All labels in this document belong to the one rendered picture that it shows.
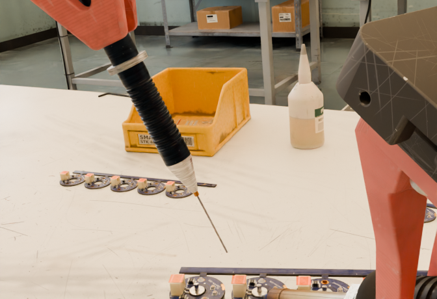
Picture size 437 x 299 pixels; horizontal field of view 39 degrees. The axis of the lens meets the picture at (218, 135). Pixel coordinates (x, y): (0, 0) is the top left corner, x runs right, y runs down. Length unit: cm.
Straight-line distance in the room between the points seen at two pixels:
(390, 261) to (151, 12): 561
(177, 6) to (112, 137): 492
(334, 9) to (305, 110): 435
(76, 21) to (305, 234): 27
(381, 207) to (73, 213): 39
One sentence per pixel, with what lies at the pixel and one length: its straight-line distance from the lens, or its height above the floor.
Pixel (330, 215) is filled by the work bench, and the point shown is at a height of 75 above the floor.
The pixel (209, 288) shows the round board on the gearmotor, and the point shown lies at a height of 81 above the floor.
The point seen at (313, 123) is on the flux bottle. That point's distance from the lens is 59.
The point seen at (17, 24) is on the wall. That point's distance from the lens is 609.
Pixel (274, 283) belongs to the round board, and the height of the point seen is 81.
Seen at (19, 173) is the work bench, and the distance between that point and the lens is 63.
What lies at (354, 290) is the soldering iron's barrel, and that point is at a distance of 22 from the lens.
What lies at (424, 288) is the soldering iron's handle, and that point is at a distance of 19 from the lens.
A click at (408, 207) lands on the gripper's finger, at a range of 16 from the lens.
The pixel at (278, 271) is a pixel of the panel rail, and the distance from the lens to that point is 29.
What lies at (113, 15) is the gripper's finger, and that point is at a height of 94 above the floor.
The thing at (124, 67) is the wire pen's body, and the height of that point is 92.
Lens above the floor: 97
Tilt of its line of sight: 19 degrees down
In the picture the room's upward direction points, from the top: 5 degrees counter-clockwise
